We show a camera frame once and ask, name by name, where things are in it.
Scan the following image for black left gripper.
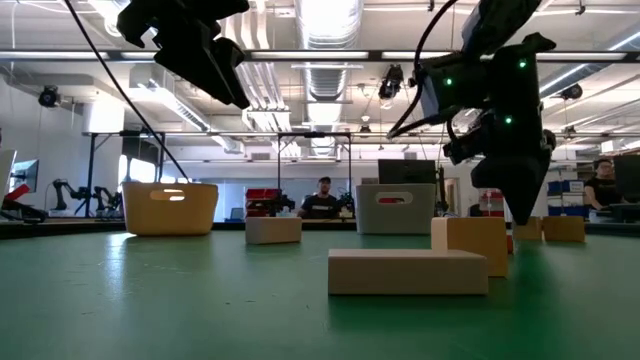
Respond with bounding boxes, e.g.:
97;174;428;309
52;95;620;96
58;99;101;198
153;19;251;109

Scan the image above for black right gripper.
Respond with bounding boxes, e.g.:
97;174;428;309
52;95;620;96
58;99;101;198
442;47;556;226

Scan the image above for yellow rectangular block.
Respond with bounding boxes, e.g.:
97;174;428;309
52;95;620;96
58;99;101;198
512;216;544;242
542;215;587;244
244;215;303;246

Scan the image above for red storage rack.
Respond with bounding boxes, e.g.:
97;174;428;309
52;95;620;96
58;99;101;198
478;188;506;218

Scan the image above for blue storage bins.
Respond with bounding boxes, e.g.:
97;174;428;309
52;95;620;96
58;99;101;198
547;179;586;217

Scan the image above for tall yellow block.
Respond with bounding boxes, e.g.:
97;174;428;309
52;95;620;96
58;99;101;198
430;216;509;279

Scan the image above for person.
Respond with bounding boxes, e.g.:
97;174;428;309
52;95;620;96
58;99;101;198
583;158;621;211
298;175;341;220

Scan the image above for black computer monitor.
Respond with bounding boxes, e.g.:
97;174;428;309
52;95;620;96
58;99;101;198
377;159;437;185

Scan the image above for large black monitor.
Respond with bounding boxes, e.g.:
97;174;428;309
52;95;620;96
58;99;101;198
613;154;640;204

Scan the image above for red storage bins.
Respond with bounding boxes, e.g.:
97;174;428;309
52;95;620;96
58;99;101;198
244;188;281;218

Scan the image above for long flat beige block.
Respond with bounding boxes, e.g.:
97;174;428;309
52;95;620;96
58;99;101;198
327;248;490;296

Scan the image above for grey plastic bin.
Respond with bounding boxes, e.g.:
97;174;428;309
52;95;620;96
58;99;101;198
354;183;437;236

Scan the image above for yellow plastic bin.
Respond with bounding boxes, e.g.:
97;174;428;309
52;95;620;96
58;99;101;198
121;181;220;237

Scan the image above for small desk monitor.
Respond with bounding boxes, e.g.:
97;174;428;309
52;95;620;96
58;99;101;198
10;158;40;195

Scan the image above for red object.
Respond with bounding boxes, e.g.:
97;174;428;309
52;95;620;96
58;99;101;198
4;183;31;202

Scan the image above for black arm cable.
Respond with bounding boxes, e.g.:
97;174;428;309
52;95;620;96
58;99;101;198
62;0;191;182

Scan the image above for silver ventilation duct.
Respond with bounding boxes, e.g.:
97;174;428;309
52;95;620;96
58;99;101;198
294;0;364;159

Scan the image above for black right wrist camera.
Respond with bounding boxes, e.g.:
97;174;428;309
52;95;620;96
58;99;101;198
417;52;489;119

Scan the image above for black metal station frame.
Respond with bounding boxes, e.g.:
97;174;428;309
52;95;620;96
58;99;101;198
276;131;353;217
82;129;167;219

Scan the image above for black overhead camera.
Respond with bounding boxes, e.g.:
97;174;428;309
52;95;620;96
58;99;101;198
378;63;405;101

